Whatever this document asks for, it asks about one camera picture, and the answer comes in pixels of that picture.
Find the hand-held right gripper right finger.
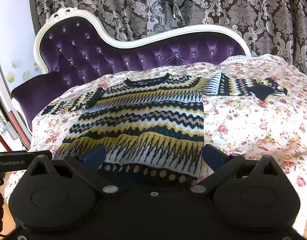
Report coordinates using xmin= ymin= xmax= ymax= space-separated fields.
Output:
xmin=190 ymin=144 xmax=286 ymax=196

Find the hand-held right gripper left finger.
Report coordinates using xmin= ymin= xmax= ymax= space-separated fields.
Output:
xmin=26 ymin=144 xmax=120 ymax=197

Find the patterned knit sweater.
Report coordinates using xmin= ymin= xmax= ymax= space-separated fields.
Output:
xmin=42 ymin=72 xmax=288 ymax=183

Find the floral blanket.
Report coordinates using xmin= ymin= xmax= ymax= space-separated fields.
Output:
xmin=5 ymin=54 xmax=307 ymax=200

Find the purple tufted headboard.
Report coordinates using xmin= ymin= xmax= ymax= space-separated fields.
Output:
xmin=11 ymin=8 xmax=252 ymax=133

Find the white door with stickers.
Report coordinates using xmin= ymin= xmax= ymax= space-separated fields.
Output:
xmin=0 ymin=0 xmax=40 ymax=153

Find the damask patterned curtain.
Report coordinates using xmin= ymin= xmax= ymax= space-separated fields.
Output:
xmin=28 ymin=0 xmax=307 ymax=77

